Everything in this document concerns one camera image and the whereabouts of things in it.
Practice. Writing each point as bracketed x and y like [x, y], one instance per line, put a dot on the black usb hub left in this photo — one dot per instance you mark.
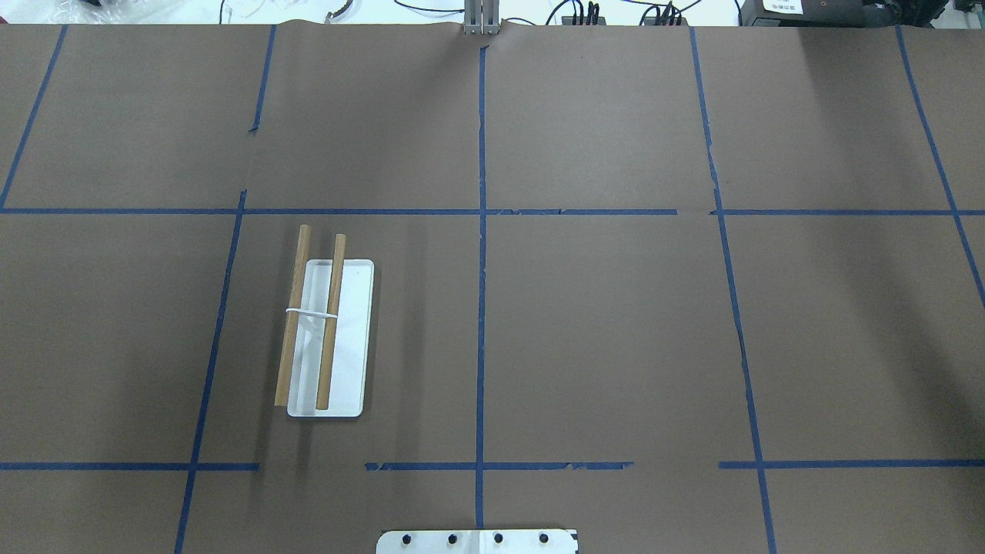
[583, 14]

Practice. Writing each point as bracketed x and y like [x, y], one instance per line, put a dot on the black usb hub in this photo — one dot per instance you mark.
[662, 15]
[583, 14]

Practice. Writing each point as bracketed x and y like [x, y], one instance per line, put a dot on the black usb hub right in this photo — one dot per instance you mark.
[662, 15]

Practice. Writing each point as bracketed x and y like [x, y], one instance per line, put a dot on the black equipment box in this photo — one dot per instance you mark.
[840, 14]

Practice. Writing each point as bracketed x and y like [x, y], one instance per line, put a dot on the grey aluminium frame post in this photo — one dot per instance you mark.
[481, 17]

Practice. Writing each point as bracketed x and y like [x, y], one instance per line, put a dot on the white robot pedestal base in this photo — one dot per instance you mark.
[479, 541]

